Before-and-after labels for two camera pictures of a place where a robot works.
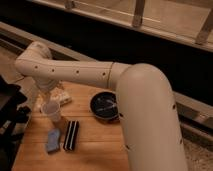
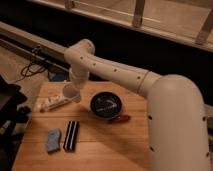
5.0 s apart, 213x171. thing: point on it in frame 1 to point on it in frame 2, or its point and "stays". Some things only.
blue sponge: (53, 139) stays
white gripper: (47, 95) to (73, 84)
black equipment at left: (13, 111) stays
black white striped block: (71, 135) stays
